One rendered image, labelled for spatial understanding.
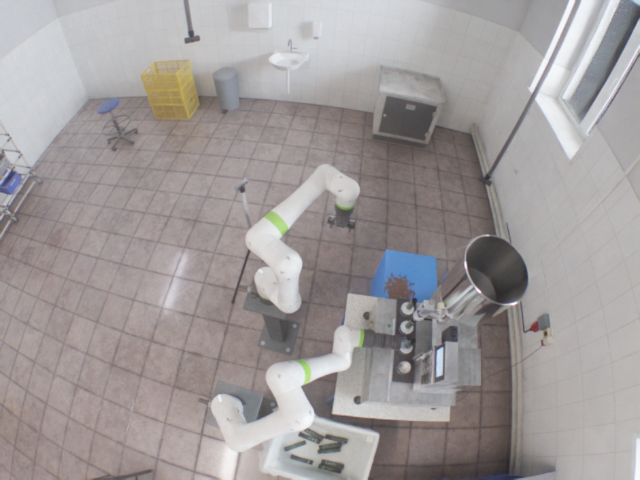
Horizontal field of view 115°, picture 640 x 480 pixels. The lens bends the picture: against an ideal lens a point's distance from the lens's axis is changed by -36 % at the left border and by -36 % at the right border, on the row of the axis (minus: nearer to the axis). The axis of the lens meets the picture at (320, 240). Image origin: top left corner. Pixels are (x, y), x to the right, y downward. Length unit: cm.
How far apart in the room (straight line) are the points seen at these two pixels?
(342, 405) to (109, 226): 312
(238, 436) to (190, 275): 197
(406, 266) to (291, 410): 158
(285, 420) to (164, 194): 310
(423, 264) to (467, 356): 118
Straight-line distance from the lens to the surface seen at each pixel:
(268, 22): 431
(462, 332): 170
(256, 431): 140
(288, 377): 124
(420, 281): 244
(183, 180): 392
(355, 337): 155
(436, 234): 352
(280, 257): 125
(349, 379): 195
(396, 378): 171
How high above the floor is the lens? 266
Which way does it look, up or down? 57 degrees down
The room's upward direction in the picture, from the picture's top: 6 degrees clockwise
